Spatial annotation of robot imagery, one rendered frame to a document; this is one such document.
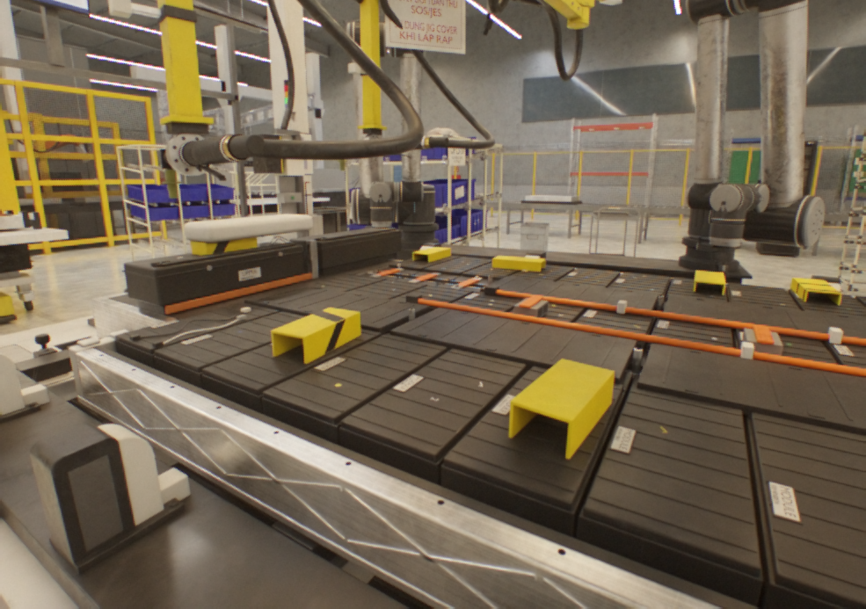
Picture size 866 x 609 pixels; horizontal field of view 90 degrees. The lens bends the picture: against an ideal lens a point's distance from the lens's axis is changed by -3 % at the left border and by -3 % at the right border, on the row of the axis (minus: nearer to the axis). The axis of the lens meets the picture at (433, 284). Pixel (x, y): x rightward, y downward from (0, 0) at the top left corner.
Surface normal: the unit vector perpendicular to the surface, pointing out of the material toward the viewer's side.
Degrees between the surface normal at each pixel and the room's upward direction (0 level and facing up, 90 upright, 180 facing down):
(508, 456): 0
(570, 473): 0
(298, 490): 90
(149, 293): 90
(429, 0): 90
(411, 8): 90
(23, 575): 0
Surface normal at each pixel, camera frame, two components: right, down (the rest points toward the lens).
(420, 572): -0.52, 0.19
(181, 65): 0.70, 0.16
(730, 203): -0.83, 0.13
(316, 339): 0.90, 0.10
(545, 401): 0.00, -0.97
